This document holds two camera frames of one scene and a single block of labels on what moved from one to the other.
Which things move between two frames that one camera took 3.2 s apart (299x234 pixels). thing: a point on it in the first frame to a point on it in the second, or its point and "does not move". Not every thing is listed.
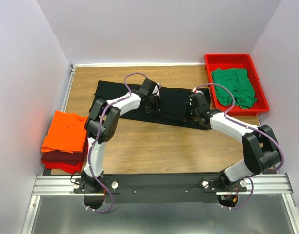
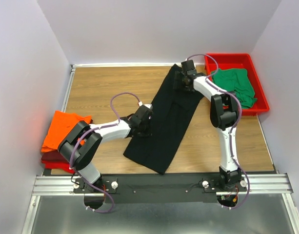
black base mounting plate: [127, 188] does not move
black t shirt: [173, 103] to [173, 111]
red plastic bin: [237, 61] does not move
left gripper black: [156, 108] to [149, 132]
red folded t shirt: [71, 167] does not move
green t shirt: [238, 80] does not move
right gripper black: [189, 106] to [178, 76]
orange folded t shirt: [67, 133] does not move
